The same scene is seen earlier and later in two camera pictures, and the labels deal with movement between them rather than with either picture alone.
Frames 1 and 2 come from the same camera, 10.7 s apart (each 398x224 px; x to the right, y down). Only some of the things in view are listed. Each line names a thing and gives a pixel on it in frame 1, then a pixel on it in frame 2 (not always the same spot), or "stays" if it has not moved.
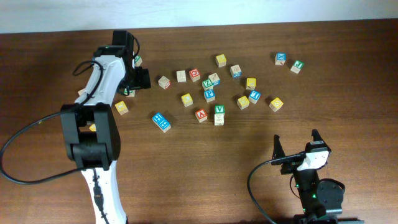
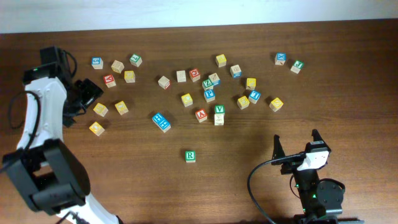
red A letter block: (201, 115) stays
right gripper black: (278, 150) stays
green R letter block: (132, 93) to (190, 156)
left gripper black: (143, 79) to (91, 91)
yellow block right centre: (250, 83) stays
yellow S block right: (276, 104) stays
